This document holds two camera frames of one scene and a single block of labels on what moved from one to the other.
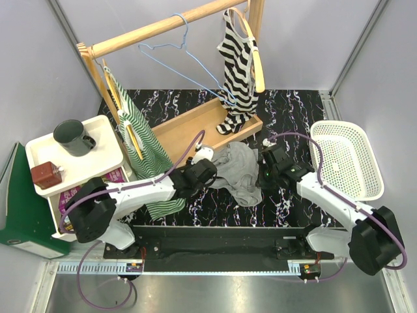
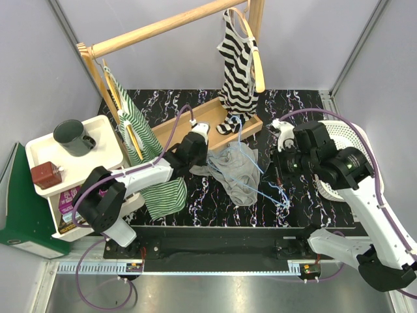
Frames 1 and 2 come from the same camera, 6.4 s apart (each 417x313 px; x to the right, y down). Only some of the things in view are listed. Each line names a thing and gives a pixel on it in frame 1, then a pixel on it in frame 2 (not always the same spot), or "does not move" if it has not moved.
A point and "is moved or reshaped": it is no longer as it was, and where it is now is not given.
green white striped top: x=144 y=158 does not move
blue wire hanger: x=181 y=45 to x=258 y=167
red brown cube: x=45 y=175 does not move
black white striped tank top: x=240 y=97 does not move
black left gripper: x=188 y=163 to x=202 y=161
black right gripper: x=262 y=165 to x=281 y=173
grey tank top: x=238 y=166 is moved or reshaped
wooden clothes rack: x=178 y=135 does not move
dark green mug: x=69 y=134 does not move
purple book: x=116 y=175 does not move
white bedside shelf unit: x=105 y=156 does not move
